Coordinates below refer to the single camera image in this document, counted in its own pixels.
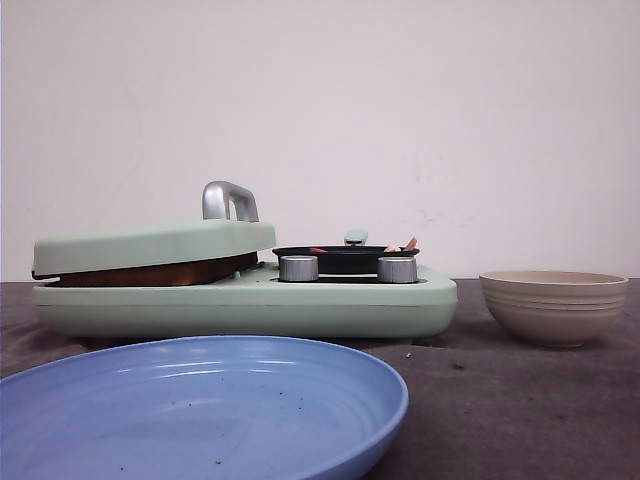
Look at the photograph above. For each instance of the black round frying pan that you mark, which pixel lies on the black round frying pan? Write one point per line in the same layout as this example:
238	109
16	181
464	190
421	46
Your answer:
349	259

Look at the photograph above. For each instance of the left silver control knob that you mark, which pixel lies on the left silver control knob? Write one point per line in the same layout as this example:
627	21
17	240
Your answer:
298	268

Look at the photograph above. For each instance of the breakfast maker hinged lid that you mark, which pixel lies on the breakfast maker hinged lid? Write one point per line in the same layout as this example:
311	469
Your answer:
230	227

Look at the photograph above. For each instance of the blue round plate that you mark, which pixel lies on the blue round plate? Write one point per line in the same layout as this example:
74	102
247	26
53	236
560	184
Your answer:
224	407

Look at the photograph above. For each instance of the silver control knob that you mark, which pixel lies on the silver control knob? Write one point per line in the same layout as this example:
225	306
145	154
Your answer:
397	270
298	268

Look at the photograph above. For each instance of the beige ribbed bowl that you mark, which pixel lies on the beige ribbed bowl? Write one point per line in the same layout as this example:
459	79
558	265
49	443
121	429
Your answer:
554	308

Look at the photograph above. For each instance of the mint green breakfast maker base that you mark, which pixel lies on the mint green breakfast maker base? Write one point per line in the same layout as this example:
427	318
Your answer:
254	302

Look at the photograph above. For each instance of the white bread slice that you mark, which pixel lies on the white bread slice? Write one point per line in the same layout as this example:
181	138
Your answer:
175	274

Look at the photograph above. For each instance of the right silver control knob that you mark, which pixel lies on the right silver control knob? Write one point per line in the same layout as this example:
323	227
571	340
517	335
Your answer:
397	270

